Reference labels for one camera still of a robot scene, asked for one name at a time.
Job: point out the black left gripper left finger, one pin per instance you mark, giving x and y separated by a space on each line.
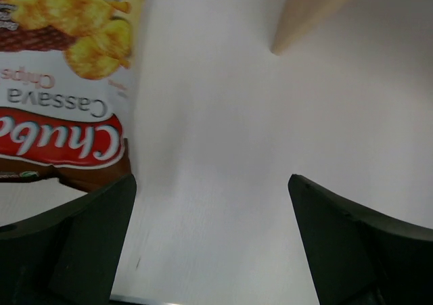
69 254

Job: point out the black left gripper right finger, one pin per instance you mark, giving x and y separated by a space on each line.
357 255

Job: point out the brown Chuba cassava chips bag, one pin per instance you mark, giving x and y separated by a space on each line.
67 83

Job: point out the wooden two-tier shelf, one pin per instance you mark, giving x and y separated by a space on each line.
300 16

